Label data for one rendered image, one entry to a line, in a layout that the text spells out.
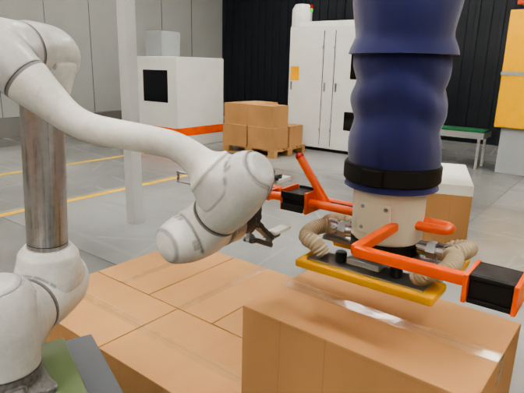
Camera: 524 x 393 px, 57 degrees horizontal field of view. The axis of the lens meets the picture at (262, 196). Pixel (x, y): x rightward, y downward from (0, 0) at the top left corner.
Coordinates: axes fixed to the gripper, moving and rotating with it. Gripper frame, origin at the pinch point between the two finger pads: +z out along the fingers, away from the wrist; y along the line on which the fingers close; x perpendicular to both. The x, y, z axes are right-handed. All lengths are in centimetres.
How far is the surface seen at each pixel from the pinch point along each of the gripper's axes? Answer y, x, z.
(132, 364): 68, -56, -9
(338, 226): 5.0, 13.3, 5.6
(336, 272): 11.6, 20.2, -7.2
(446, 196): 27, 1, 144
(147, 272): 68, -113, 46
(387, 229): -0.8, 30.7, -5.2
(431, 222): -0.2, 35.9, 8.3
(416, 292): 11.2, 38.9, -6.3
